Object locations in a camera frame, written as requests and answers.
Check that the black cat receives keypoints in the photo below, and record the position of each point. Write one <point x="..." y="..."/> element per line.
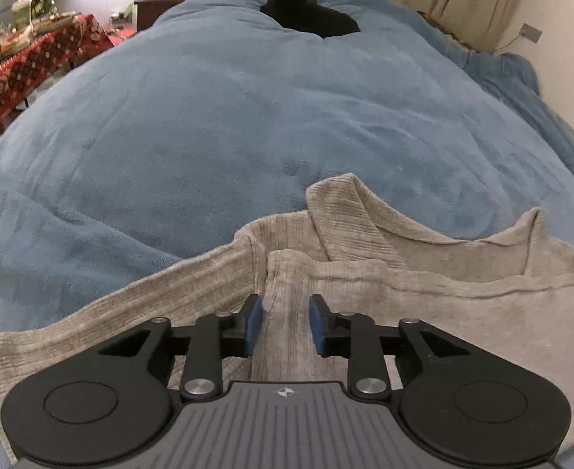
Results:
<point x="308" y="16"/>

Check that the grey wall socket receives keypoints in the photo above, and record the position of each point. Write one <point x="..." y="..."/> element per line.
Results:
<point x="530" y="33"/>

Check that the grey knit polo shirt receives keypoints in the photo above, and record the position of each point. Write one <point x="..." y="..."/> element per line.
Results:
<point x="511" y="293"/>

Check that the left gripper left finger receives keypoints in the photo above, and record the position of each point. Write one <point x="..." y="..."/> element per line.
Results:
<point x="211" y="339"/>

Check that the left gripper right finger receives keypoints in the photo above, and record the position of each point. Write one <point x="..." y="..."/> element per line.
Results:
<point x="354" y="338"/>

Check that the red patterned tablecloth table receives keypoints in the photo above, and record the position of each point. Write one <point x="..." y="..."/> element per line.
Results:
<point x="80" y="40"/>

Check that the dark wooden nightstand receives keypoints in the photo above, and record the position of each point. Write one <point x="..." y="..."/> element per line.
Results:
<point x="149" y="11"/>

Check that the green drink cup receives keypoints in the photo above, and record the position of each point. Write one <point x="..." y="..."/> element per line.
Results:
<point x="21" y="14"/>

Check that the blue plush duvet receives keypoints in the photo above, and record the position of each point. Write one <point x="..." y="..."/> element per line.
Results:
<point x="164" y="147"/>

